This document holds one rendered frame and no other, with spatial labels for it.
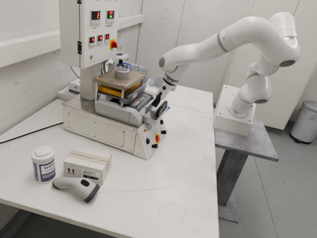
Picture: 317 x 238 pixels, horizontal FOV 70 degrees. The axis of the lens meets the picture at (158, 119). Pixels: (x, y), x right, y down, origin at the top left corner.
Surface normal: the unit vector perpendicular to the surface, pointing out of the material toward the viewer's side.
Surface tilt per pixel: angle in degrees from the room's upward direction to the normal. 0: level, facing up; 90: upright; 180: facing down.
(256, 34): 107
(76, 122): 90
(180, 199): 0
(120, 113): 90
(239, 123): 90
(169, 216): 0
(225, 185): 90
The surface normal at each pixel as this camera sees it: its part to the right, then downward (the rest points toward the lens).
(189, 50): -0.04, -0.16
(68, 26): -0.32, 0.42
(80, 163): 0.17, -0.88
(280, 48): -0.50, 0.45
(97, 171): -0.03, 0.43
